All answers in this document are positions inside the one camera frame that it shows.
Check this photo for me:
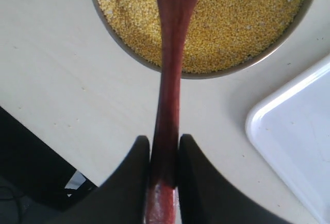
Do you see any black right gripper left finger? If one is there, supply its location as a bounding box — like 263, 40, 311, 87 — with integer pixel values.
49, 136, 150, 224

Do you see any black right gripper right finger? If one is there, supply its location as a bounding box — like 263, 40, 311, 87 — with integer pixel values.
178, 134, 286, 223

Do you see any red-brown wooden spoon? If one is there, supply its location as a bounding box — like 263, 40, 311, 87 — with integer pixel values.
145, 0, 197, 223

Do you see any white rectangular tray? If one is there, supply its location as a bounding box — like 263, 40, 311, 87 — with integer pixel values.
245, 57, 329, 223

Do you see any stainless steel bowl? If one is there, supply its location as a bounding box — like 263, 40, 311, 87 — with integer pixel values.
86, 0, 323, 80

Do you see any yellow millet grain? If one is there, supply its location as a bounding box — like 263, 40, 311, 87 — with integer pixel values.
89, 0, 311, 75

